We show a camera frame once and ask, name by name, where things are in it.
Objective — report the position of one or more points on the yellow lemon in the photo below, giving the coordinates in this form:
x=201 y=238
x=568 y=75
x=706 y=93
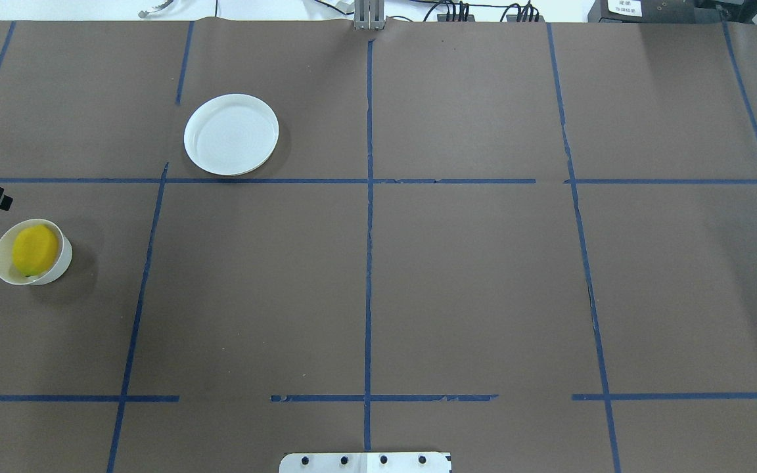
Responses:
x=35 y=250

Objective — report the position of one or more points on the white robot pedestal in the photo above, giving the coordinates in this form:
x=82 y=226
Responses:
x=429 y=461

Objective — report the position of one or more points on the aluminium frame post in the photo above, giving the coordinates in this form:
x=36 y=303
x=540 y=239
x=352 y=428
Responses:
x=369 y=14

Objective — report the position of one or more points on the white bowl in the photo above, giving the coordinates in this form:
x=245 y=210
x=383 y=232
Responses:
x=9 y=274

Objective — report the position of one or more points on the white plate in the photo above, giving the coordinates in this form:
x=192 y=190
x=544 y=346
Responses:
x=231 y=135

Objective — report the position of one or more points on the black computer box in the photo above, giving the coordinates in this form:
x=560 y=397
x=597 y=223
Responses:
x=652 y=12

